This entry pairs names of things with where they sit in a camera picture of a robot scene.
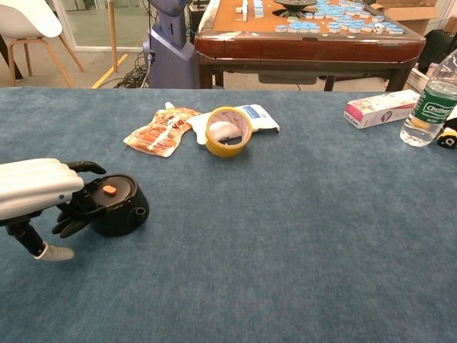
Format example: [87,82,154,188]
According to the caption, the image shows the black floor cables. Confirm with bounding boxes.
[114,52,149,89]

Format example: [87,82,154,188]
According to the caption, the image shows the pink white carton box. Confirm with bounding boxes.
[343,89,421,130]

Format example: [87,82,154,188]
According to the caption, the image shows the white tissue packet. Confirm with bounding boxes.
[186,104,281,146]

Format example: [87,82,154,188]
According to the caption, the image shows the purple robot base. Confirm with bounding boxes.
[142,0,199,89]

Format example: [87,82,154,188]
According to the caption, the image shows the black bag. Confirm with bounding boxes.
[416,29,457,75]

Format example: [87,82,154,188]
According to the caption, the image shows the blue felt table cloth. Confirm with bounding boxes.
[0,86,457,343]

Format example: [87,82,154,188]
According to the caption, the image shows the black round dish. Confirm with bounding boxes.
[272,0,318,19]

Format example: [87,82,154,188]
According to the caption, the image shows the white chair wooden legs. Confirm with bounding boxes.
[0,0,86,89]

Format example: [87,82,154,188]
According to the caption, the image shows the yellow tape roll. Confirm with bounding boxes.
[205,106,253,159]

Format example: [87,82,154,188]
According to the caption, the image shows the cardboard box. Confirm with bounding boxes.
[369,0,438,36]

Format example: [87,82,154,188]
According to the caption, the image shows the brown mahjong table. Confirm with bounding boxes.
[194,0,427,92]

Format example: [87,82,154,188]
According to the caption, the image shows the stack of papers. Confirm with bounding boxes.
[406,62,439,94]

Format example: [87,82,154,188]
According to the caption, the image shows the clear water bottle green label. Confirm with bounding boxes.
[399,49,457,148]

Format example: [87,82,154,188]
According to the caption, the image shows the wooden pole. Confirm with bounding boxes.
[106,0,119,74]

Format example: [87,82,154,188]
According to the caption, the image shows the black round device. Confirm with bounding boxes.
[69,174,150,237]

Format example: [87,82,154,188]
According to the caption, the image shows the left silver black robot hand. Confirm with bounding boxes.
[0,158,107,262]

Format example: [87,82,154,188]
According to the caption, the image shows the orange snack pouch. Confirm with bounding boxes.
[123,101,203,158]

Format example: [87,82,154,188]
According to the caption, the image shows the standing white mahjong tile row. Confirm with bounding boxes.
[235,0,250,22]

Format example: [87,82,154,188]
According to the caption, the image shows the black yellow plush toy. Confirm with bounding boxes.
[436,116,457,150]

